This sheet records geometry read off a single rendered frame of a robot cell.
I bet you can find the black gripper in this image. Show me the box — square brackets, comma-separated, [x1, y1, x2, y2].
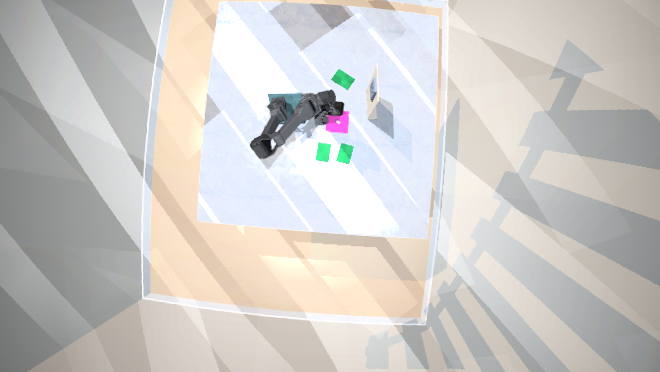
[321, 102, 345, 116]

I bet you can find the translucent magenta square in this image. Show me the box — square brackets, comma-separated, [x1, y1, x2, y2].
[326, 111, 350, 133]

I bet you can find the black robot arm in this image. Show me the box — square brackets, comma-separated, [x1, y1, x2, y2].
[250, 89, 336, 159]

